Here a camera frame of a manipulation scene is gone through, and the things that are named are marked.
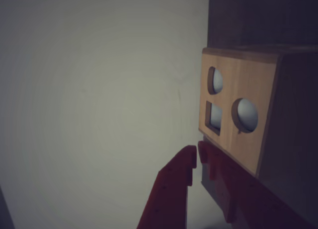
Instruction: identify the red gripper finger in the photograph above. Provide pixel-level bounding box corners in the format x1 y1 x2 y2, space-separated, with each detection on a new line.
197 141 318 229
136 145 197 229

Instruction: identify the wooden shape sorter box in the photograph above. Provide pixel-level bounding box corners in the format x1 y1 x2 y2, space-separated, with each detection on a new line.
198 47 318 222

